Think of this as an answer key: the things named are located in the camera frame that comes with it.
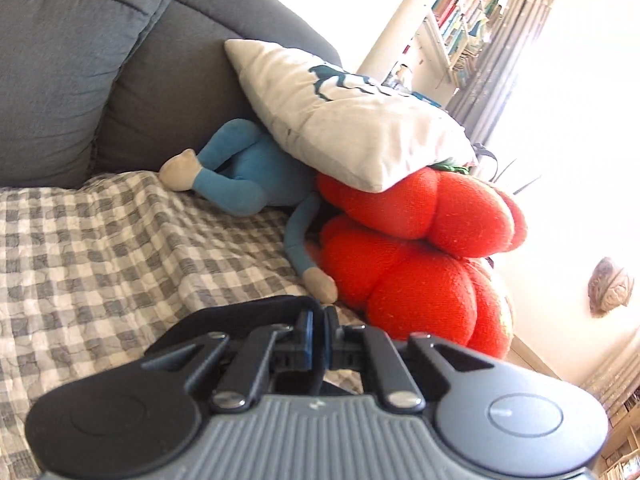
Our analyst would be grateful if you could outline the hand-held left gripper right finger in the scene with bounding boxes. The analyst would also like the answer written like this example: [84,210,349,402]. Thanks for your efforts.
[322,306,502,414]

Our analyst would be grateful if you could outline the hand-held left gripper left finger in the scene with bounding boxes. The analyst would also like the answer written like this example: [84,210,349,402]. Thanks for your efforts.
[142,307,316,412]

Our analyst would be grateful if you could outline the black garment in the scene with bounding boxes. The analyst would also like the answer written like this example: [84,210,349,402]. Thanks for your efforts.
[147,295,368,397]

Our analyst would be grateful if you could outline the red tomato cushion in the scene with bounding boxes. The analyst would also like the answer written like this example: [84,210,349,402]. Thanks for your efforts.
[316,166,528,257]
[319,215,515,360]

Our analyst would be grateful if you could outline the blue plush toy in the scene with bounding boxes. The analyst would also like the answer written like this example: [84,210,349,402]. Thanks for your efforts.
[160,119,338,305]

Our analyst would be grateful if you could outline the white printed pillow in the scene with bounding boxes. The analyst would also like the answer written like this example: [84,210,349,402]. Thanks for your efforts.
[224,39,478,193]

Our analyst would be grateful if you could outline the grey checked quilt blanket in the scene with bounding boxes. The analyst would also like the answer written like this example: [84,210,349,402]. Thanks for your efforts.
[0,170,381,480]

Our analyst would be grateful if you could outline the wooden desk shelf unit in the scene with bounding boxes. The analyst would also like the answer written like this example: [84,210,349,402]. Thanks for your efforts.
[597,395,640,480]

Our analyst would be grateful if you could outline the bookshelf with books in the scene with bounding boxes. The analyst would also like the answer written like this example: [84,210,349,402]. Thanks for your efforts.
[422,0,506,86]

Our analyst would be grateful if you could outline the grey sofa back cushions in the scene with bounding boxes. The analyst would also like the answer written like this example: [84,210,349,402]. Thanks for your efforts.
[0,0,343,191]

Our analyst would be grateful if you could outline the grey wall ornament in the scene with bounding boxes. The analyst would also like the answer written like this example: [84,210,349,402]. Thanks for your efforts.
[587,257,630,317]

